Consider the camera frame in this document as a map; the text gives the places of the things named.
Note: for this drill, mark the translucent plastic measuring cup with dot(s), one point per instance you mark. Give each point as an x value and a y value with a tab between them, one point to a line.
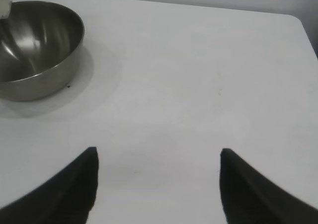
5	0

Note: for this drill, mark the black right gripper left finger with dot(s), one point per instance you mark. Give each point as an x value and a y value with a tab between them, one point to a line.
62	199

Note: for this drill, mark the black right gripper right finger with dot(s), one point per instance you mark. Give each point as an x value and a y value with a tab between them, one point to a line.
253	201

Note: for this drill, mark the stainless steel mixing bowl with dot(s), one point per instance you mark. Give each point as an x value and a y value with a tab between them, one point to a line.
42	47

